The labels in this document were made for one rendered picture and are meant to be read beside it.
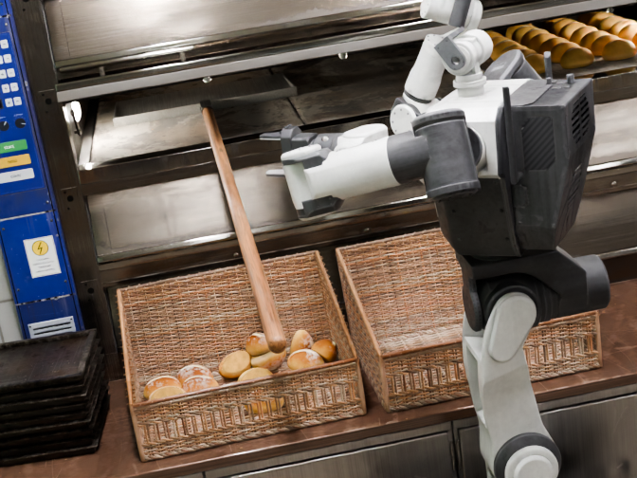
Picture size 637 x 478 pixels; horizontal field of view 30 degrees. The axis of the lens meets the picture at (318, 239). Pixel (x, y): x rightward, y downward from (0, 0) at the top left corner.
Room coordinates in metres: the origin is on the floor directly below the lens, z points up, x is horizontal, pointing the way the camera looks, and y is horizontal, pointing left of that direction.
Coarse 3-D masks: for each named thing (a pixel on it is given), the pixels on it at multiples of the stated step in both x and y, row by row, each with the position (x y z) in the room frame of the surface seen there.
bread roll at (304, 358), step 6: (294, 354) 2.85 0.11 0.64; (300, 354) 2.84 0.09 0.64; (306, 354) 2.83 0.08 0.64; (312, 354) 2.83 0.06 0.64; (288, 360) 2.85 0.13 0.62; (294, 360) 2.84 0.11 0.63; (300, 360) 2.83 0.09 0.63; (306, 360) 2.82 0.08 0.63; (312, 360) 2.82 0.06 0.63; (318, 360) 2.83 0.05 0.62; (288, 366) 2.85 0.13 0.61; (294, 366) 2.83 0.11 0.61; (300, 366) 2.82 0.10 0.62; (306, 366) 2.82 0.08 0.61
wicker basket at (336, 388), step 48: (144, 288) 2.96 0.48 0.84; (240, 288) 2.98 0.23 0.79; (144, 336) 2.93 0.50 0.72; (240, 336) 2.95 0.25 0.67; (288, 336) 2.96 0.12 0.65; (336, 336) 2.84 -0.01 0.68; (144, 384) 2.89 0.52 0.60; (240, 384) 2.53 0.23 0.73; (288, 384) 2.55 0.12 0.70; (336, 384) 2.56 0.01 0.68; (144, 432) 2.64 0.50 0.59; (192, 432) 2.52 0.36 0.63; (240, 432) 2.53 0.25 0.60
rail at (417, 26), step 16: (544, 0) 2.98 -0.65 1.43; (560, 0) 2.98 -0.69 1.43; (576, 0) 2.98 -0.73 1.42; (496, 16) 2.96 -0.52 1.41; (368, 32) 2.93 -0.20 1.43; (384, 32) 2.93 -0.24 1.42; (400, 32) 2.94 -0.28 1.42; (272, 48) 2.91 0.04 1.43; (288, 48) 2.91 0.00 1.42; (304, 48) 2.91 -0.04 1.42; (176, 64) 2.88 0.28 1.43; (192, 64) 2.89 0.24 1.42; (208, 64) 2.89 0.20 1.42; (80, 80) 2.86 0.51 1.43; (96, 80) 2.86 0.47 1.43; (112, 80) 2.86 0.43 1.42
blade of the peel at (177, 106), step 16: (256, 80) 3.80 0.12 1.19; (272, 80) 3.76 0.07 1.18; (288, 80) 3.67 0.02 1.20; (160, 96) 3.78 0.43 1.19; (176, 96) 3.74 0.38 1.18; (192, 96) 3.70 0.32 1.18; (208, 96) 3.67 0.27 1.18; (224, 96) 3.63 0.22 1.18; (240, 96) 3.48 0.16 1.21; (256, 96) 3.48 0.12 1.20; (272, 96) 3.49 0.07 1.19; (288, 96) 3.49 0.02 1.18; (128, 112) 3.61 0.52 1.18; (144, 112) 3.57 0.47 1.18; (160, 112) 3.45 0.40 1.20; (176, 112) 3.46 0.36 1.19; (192, 112) 3.46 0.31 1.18
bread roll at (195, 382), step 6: (192, 378) 2.78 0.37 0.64; (198, 378) 2.78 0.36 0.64; (204, 378) 2.78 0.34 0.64; (210, 378) 2.79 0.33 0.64; (186, 384) 2.78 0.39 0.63; (192, 384) 2.77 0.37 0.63; (198, 384) 2.77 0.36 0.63; (204, 384) 2.77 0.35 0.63; (210, 384) 2.77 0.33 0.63; (216, 384) 2.79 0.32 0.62; (186, 390) 2.77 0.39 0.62; (192, 390) 2.76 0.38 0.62
